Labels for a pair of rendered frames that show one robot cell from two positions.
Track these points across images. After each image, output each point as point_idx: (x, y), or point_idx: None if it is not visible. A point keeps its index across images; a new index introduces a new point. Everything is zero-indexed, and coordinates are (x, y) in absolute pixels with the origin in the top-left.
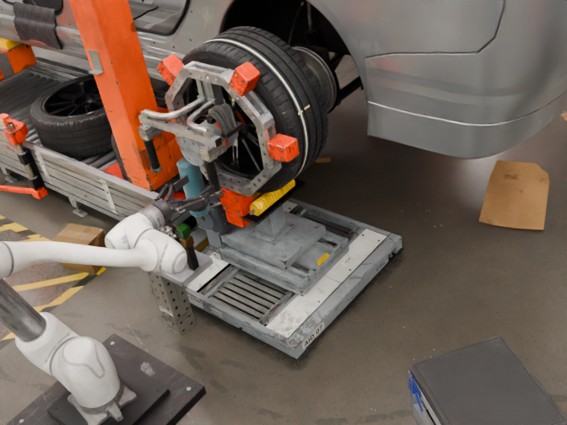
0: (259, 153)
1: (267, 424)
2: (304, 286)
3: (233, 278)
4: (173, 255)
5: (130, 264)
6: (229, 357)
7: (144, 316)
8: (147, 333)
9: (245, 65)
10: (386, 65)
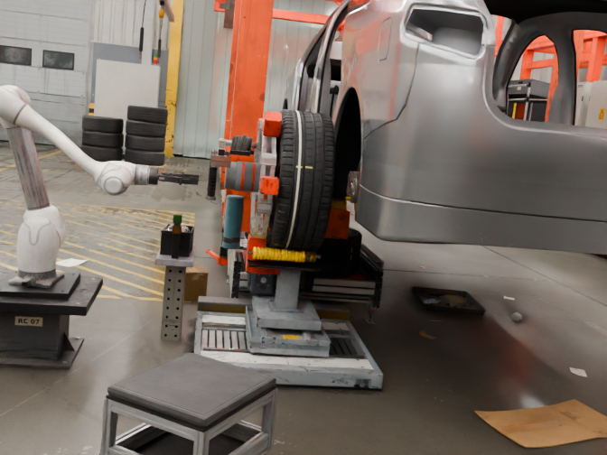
0: None
1: None
2: (255, 343)
3: (236, 331)
4: (109, 174)
5: (82, 164)
6: (163, 358)
7: None
8: (149, 329)
9: (275, 112)
10: (368, 143)
